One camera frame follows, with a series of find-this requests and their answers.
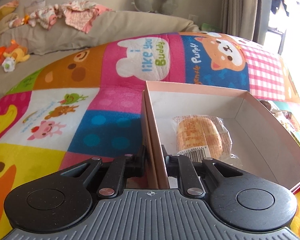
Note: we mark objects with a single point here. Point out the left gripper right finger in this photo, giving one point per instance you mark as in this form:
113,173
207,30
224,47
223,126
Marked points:
182,168

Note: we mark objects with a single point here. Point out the bread roll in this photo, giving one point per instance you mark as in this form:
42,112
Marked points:
202,136

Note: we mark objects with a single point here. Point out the beige sofa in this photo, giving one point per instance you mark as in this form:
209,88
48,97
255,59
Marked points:
47,46

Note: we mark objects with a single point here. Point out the pink yellow cushion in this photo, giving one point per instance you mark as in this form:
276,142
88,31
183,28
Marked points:
8,8

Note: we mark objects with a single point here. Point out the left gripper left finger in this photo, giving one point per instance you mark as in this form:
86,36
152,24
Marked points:
115,174

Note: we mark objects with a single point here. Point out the colourful cartoon play mat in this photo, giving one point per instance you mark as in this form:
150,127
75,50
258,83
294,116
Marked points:
104,100

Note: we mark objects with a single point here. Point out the orange yellow plush toy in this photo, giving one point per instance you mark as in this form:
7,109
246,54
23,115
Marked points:
11,55

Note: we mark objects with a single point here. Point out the pink cardboard box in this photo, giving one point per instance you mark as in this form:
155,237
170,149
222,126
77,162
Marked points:
226,124

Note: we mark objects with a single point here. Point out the pink baby clothes pile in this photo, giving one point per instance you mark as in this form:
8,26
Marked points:
78,14

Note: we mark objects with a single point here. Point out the beige curtain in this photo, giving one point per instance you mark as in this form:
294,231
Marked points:
239,17

